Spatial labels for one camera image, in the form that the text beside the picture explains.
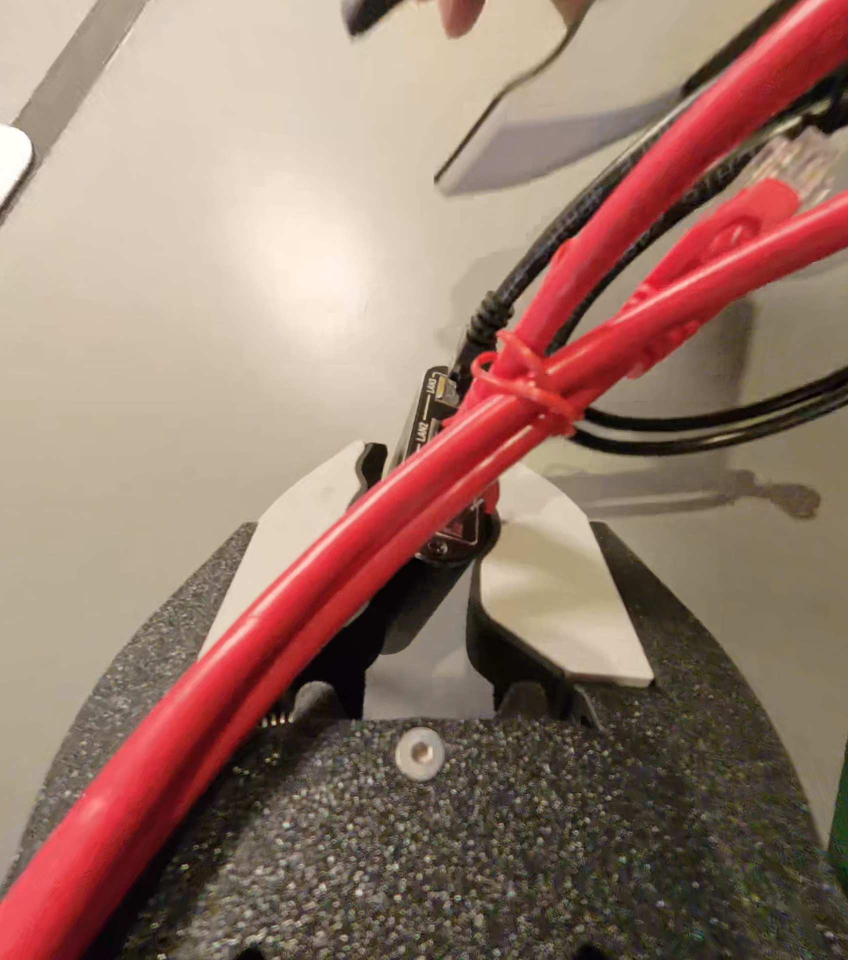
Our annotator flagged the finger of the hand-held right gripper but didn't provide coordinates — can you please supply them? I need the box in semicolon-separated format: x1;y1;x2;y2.
433;0;830;199

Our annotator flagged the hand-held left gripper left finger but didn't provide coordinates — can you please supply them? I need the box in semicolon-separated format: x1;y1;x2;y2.
199;440;391;661

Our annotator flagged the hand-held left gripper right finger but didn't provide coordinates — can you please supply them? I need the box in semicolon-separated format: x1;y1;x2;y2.
466;462;656;691

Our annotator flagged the red ethernet cable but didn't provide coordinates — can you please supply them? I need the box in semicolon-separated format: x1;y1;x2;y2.
0;0;848;960

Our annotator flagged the black ethernet adapter hub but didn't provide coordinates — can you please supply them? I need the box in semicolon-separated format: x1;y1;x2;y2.
387;365;503;568

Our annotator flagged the black ethernet cable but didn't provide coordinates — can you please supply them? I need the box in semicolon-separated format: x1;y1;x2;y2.
454;38;848;459

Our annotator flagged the person's right hand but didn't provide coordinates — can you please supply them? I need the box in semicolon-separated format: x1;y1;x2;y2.
421;0;598;40

